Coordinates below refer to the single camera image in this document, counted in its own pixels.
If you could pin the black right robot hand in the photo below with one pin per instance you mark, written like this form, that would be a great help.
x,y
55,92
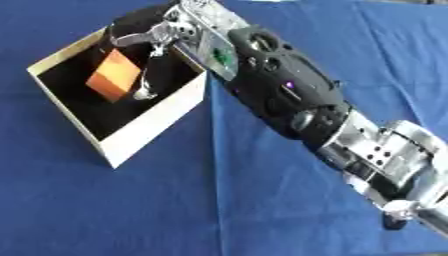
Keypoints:
x,y
135,23

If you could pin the orange block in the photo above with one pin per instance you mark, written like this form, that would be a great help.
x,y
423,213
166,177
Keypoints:
x,y
114,75

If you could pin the silver and black right robot arm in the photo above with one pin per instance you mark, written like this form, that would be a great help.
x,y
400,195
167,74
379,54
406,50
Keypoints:
x,y
291,90

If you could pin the cardboard box with black inside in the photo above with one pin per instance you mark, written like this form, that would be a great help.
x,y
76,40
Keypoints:
x,y
151,126

